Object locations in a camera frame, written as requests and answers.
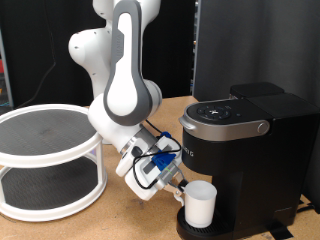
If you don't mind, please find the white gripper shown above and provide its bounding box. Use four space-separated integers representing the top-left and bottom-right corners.
124 134 189 202

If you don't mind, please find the white mug green taped handle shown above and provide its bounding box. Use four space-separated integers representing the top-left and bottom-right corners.
173 179 219 230

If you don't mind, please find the black Keurig coffee machine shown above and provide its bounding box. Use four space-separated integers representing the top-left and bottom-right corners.
175 81 320 240

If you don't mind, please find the black tape piece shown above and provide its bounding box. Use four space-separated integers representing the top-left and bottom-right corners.
266 222 295 240

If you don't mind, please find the white two-tier turntable shelf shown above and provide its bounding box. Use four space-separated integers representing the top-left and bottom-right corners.
0 103 108 223

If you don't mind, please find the dark grey partition panel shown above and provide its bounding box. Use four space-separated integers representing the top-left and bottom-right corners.
192 0 320 214

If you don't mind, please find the black backdrop curtain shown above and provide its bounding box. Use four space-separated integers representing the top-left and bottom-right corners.
0 0 196 111

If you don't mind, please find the grey metal pole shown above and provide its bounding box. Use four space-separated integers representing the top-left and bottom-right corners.
0 28 14 111

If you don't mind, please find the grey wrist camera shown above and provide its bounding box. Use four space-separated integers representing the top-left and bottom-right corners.
156 161 183 186

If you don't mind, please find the blue cable connector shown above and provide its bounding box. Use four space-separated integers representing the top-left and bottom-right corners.
151 131 177 172

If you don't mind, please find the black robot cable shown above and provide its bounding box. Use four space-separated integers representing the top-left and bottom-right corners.
132 119 184 191

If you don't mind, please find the black power cable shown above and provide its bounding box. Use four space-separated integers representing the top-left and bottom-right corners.
295 199 316 214

